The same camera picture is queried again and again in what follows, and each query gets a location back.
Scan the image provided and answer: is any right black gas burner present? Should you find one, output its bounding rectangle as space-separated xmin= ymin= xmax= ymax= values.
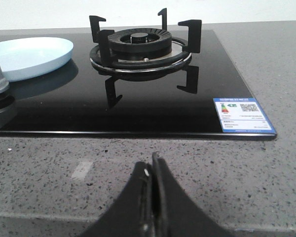
xmin=108 ymin=28 xmax=172 ymax=55

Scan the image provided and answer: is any black glass gas cooktop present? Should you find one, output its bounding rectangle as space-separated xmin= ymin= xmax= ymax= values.
xmin=0 ymin=30 xmax=277 ymax=140

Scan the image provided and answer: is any blue energy label sticker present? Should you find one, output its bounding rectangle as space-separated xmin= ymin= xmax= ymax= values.
xmin=213 ymin=98 xmax=276 ymax=134

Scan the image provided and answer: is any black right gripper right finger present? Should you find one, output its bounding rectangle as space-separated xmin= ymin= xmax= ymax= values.
xmin=152 ymin=152 xmax=232 ymax=237

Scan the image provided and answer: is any light blue plate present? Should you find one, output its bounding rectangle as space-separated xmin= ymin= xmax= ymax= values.
xmin=0 ymin=37 xmax=74 ymax=82

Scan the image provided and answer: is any right black pan support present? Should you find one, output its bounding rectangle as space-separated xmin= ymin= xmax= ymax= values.
xmin=89 ymin=8 xmax=202 ymax=74

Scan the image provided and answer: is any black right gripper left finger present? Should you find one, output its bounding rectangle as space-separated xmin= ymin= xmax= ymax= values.
xmin=81 ymin=161 xmax=152 ymax=237

